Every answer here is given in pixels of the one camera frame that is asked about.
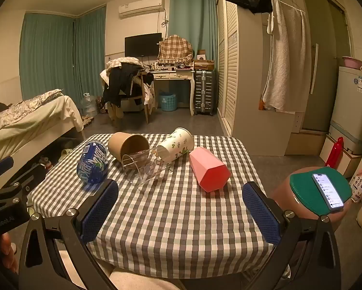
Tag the blue printed cup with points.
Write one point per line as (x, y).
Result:
(91, 163)

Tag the light slippers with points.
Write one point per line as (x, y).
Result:
(66, 154)

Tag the white hanging towel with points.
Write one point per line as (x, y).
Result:
(285, 60)

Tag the patterned blanket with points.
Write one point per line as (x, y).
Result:
(20, 108)

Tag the white refrigerator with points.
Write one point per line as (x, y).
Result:
(350, 105)

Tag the grey suitcase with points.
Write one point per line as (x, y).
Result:
(204, 92)

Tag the grey checked tablecloth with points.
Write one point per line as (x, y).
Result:
(175, 217)

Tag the red fire extinguisher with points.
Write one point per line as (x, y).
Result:
(334, 152)

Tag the person's left hand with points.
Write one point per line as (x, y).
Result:
(9, 252)

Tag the brown paper cup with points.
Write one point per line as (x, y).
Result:
(117, 145)

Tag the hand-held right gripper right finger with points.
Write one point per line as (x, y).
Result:
(261, 214)

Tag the bed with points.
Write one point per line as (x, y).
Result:
(42, 120)

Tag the cardboard box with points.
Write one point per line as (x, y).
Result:
(203, 65)

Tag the brown stool with green seat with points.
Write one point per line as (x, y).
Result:
(302, 187)

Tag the blue plastic basket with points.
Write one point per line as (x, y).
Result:
(168, 102)

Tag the smartphone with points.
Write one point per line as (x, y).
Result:
(328, 191)

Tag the person's light trousers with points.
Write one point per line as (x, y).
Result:
(132, 281)

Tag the dark clothes pile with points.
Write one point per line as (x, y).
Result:
(120, 81)

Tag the white air conditioner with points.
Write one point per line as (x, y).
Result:
(141, 7)

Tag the white storage box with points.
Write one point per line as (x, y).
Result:
(346, 160)

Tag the frosted glass door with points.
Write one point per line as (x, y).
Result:
(323, 66)

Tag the black television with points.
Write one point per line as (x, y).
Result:
(143, 44)

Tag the white printed bag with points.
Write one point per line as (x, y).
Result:
(361, 184)

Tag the pink hexagonal cup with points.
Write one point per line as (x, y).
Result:
(211, 169)

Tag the plaid cloth cover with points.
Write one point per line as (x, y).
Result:
(175, 50)

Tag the white louvred wardrobe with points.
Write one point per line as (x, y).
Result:
(247, 75)

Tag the pink basin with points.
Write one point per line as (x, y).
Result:
(352, 62)

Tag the white floral cup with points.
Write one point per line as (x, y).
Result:
(178, 145)

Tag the large water jug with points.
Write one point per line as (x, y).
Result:
(87, 105)

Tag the white desk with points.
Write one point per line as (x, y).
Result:
(172, 75)

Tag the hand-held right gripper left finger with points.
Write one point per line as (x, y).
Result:
(98, 210)

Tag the wooden chair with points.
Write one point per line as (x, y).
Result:
(146, 96)

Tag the teal curtain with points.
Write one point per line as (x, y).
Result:
(54, 54)
(187, 15)

